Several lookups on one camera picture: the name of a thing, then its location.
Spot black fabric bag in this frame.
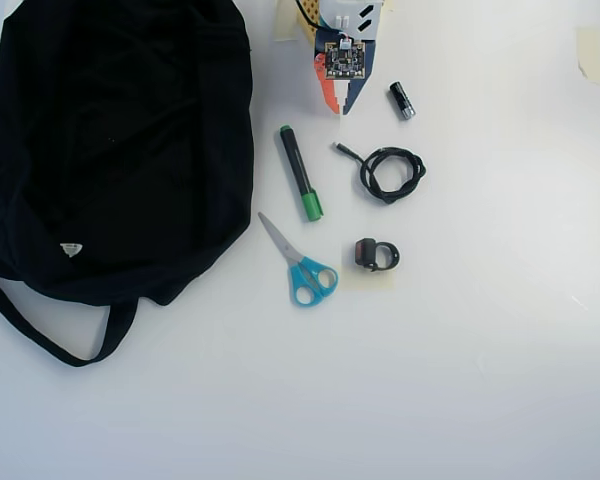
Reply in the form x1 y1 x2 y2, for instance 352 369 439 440
0 0 256 369

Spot beige masking tape strip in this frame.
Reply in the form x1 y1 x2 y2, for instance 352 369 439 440
271 0 302 43
575 26 600 87

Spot blue-handled scissors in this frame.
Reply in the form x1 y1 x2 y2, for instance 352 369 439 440
257 211 340 308

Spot black cylindrical battery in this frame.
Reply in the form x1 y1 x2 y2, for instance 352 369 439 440
388 80 418 122

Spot black marker with green cap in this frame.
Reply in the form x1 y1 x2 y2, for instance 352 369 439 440
278 124 325 223

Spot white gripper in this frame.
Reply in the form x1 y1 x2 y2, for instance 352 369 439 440
312 0 385 118

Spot coiled black braided usb cable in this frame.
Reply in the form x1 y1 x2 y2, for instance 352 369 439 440
332 142 428 206

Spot black camera circuit board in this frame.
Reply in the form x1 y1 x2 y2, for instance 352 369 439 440
322 38 370 82

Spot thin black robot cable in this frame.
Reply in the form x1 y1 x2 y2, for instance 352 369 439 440
293 0 322 30

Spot wide beige masking tape patch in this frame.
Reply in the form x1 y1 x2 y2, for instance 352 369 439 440
340 243 398 293

